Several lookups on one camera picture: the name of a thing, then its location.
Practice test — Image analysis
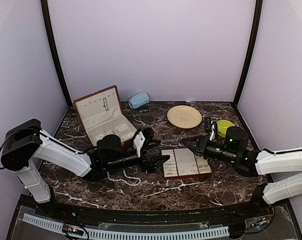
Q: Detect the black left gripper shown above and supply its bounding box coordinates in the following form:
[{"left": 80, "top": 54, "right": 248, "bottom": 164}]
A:
[{"left": 107, "top": 148, "right": 170, "bottom": 174}]

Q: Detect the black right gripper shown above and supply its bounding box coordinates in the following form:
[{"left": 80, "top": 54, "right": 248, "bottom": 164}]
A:
[{"left": 181, "top": 134, "right": 238, "bottom": 165}]

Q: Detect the red earring tray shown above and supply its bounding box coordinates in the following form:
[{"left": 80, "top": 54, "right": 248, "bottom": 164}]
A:
[{"left": 161, "top": 148, "right": 212, "bottom": 180}]

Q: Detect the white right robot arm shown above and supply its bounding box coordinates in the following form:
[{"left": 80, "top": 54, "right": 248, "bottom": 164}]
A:
[{"left": 181, "top": 126, "right": 302, "bottom": 217}]

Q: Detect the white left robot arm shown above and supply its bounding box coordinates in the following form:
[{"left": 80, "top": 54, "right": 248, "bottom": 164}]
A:
[{"left": 0, "top": 118, "right": 170, "bottom": 218}]

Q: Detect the red wooden jewelry box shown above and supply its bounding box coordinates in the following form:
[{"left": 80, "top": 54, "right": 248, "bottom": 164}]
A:
[{"left": 74, "top": 85, "right": 137, "bottom": 146}]

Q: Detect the cream ceramic plate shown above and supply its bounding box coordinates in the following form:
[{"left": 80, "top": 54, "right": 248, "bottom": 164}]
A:
[{"left": 167, "top": 105, "right": 202, "bottom": 129}]

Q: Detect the green small bowl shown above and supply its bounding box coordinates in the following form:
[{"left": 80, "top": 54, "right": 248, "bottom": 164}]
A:
[{"left": 217, "top": 120, "right": 235, "bottom": 138}]

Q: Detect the silver bangle back compartment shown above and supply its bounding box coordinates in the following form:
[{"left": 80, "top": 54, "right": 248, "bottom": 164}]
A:
[{"left": 116, "top": 125, "right": 128, "bottom": 133}]

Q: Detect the light blue cup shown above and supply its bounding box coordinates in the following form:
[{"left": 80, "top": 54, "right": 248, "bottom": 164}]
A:
[{"left": 128, "top": 92, "right": 150, "bottom": 109}]

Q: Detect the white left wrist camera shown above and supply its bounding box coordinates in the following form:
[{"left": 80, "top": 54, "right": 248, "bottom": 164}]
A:
[{"left": 133, "top": 127, "right": 154, "bottom": 158}]

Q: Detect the white pearl necklace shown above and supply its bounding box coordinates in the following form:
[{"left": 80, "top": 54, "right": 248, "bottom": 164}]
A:
[{"left": 106, "top": 168, "right": 142, "bottom": 187}]

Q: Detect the white slotted cable duct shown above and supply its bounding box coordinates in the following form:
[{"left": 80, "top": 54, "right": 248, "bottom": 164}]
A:
[{"left": 22, "top": 213, "right": 230, "bottom": 240}]

